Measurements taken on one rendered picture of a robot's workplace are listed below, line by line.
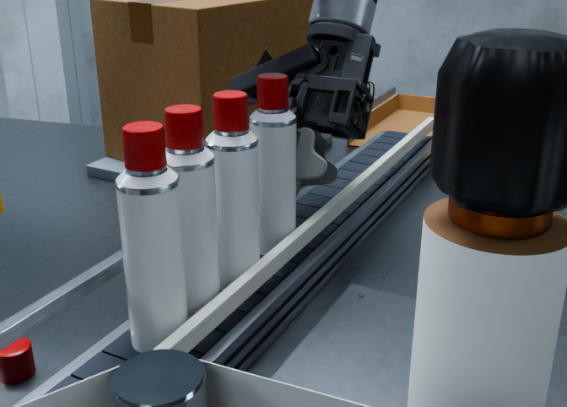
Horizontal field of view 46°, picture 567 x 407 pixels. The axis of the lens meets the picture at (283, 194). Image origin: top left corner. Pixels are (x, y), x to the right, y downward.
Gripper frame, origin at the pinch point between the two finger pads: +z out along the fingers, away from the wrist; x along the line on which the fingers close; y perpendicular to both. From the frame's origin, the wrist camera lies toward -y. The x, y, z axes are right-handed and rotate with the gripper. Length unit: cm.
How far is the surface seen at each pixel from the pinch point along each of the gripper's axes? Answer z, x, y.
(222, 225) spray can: 5.5, -14.4, 1.2
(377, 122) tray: -25, 62, -12
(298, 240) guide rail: 5.0, -3.8, 4.8
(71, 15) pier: -69, 132, -177
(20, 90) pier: -35, 135, -198
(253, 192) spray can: 1.7, -14.1, 3.5
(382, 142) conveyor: -15.7, 38.3, -2.1
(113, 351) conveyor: 18.7, -21.4, -2.5
